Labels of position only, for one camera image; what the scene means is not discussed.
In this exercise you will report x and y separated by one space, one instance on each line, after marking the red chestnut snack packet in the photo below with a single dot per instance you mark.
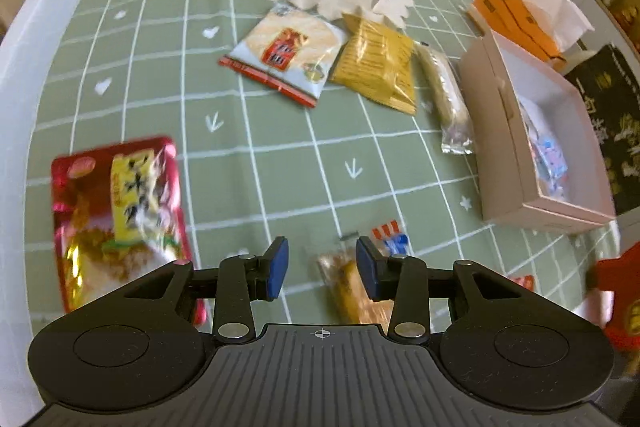
100 217

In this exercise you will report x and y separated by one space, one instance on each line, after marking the clear long pastry packet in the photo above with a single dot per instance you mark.
445 97

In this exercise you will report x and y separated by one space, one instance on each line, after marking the pink cardboard box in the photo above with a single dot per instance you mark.
505 147

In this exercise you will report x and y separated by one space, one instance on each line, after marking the white rice cracker packet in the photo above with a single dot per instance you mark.
285 52

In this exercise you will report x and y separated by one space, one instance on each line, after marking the clear packet blue pink print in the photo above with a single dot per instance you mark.
547 152

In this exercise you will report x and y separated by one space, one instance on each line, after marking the yellow snack packet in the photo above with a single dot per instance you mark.
375 62

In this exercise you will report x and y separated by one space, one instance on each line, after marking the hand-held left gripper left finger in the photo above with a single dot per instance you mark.
277 267

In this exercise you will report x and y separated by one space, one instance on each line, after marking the orange tissue box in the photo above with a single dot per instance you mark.
505 14

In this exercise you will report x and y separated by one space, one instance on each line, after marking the green checkered tablecloth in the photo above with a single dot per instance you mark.
150 107

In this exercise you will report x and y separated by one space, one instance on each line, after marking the white tissue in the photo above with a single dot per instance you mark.
555 14

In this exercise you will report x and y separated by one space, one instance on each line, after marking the clear packet with brown pastry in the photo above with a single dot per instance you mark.
345 282

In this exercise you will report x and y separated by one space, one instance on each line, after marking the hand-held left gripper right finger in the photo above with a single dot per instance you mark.
367 272

